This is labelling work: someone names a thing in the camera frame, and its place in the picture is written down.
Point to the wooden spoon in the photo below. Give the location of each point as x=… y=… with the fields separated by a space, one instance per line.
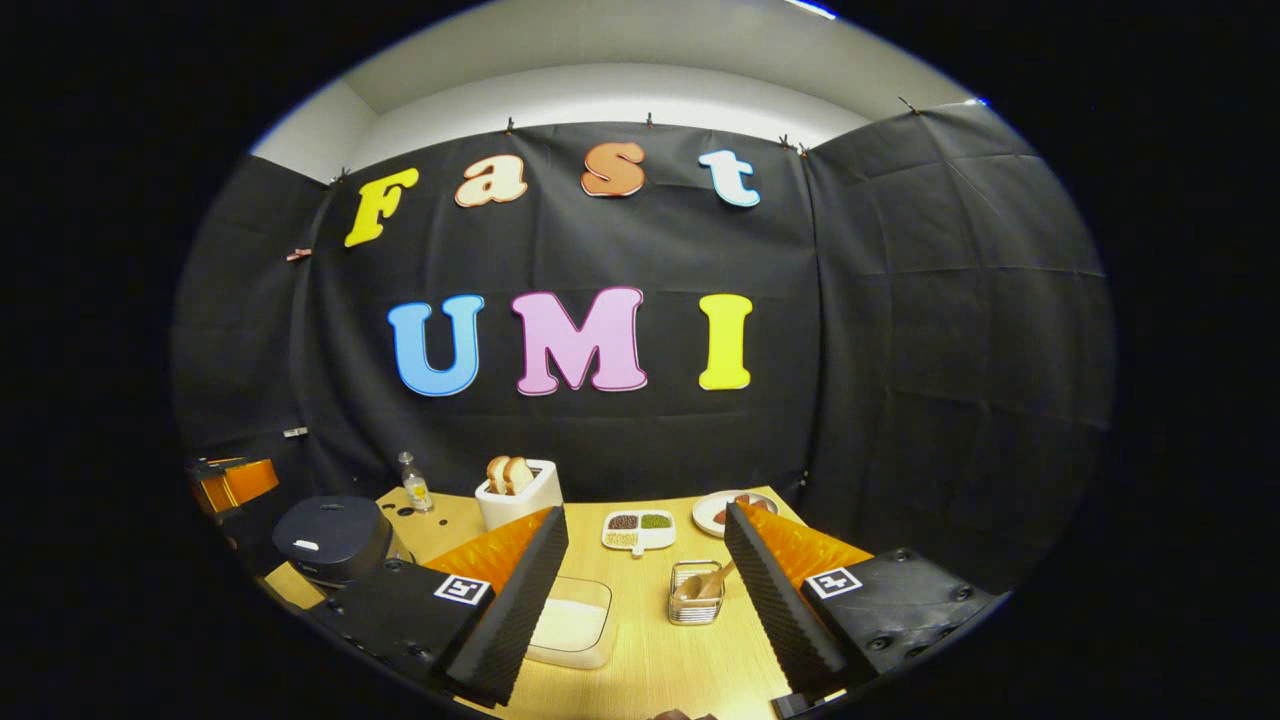
x=712 y=582

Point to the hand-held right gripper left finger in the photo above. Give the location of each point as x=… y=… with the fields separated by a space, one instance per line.
x=520 y=610

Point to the white rice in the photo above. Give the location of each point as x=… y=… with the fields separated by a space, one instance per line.
x=568 y=625

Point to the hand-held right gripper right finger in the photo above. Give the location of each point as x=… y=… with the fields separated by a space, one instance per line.
x=775 y=610

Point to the white toaster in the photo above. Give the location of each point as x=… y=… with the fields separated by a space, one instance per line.
x=510 y=510

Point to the small glass bottle yellow label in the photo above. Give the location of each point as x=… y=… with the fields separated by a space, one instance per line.
x=416 y=492

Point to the dark grey rice cooker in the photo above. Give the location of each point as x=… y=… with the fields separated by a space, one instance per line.
x=330 y=535

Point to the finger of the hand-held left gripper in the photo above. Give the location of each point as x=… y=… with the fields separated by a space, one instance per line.
x=245 y=485

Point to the black backdrop cloth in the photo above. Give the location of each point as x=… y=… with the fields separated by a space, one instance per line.
x=900 y=350

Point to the white divided dish of beans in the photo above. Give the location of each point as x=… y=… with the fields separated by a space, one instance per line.
x=650 y=540

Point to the white round plate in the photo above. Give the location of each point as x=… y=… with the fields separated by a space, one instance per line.
x=705 y=508

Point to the toasted bread slice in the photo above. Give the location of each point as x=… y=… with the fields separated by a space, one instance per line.
x=520 y=475
x=497 y=475

